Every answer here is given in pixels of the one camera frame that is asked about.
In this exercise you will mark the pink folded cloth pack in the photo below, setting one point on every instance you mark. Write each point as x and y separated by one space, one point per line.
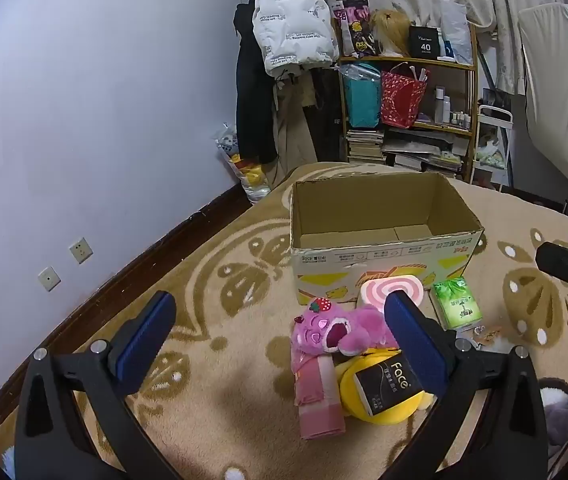
316 395

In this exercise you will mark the patterned purple package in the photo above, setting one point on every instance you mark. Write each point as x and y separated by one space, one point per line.
356 27

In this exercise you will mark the cardboard box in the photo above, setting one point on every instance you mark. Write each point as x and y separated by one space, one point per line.
363 220

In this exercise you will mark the dark hanging garment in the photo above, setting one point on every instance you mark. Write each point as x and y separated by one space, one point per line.
328 110

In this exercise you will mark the row of small bottles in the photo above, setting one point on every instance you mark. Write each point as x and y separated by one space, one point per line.
461 120

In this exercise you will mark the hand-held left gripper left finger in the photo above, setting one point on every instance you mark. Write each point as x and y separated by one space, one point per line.
144 341

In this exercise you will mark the white trolley cart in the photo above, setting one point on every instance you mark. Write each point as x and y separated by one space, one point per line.
493 125

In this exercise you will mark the red gift bag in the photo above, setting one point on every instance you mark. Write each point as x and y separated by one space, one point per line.
401 97

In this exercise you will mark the clear bag of toys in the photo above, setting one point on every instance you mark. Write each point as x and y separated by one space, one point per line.
246 170

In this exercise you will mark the white plastic bag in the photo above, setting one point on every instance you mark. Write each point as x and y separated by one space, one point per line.
454 30

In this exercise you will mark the white garment cover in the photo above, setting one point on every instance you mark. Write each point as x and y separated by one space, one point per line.
556 85

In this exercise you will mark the black tissue pack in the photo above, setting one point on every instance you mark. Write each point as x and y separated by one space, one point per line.
386 389

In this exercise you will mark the pink swirl roll plush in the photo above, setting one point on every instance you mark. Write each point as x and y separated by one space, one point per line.
393 291

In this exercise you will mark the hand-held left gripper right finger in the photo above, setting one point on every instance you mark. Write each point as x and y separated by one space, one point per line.
413 341

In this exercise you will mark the black gift box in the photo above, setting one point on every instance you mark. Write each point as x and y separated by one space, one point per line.
424 42

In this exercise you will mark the pile of magazines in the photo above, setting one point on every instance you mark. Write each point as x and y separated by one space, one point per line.
426 152

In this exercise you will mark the grey plush slipper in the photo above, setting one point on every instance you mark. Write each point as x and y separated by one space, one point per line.
561 410

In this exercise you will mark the white puffer jacket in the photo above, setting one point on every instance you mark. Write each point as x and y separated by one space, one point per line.
291 15

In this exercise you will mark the beige hanging garment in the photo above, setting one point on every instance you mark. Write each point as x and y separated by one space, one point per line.
294 130

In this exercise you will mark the pink bear plush toy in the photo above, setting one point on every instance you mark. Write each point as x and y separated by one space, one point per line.
334 332

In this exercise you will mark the yellow plush zipper pouch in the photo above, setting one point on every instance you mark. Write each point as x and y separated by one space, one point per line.
363 400

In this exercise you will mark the blond wig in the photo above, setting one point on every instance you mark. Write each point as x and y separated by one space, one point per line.
391 30

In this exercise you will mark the teal bag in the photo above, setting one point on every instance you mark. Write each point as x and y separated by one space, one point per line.
362 100

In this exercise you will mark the black hanging coat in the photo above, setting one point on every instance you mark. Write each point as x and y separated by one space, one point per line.
254 90

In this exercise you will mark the white bottle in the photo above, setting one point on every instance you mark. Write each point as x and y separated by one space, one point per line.
439 105
447 110

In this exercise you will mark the green tissue pack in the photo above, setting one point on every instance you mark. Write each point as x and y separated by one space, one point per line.
456 305

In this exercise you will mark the stack of books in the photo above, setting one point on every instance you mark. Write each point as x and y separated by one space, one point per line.
365 146

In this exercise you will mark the wooden shelf rack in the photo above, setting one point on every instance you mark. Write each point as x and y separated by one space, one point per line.
468 105

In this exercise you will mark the wall socket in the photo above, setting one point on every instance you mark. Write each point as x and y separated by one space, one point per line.
49 278
81 250

